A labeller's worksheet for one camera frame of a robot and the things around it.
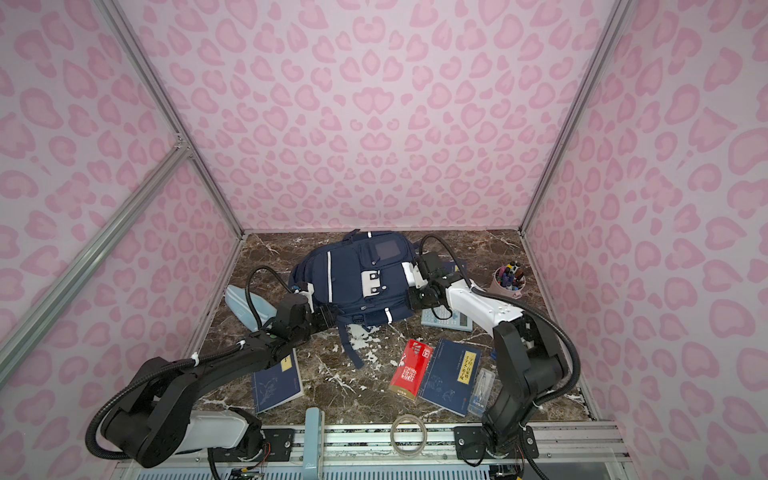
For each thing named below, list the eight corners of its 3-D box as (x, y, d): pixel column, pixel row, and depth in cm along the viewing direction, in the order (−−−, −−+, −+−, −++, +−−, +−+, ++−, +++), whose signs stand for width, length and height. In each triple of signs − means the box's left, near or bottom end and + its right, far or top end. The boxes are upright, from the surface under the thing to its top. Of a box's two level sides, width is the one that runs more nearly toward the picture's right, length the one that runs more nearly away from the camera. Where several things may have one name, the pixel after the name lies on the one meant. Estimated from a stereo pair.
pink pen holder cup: (490, 307, 100) (500, 283, 89) (486, 290, 104) (496, 266, 94) (513, 307, 100) (527, 283, 89) (508, 290, 104) (521, 266, 94)
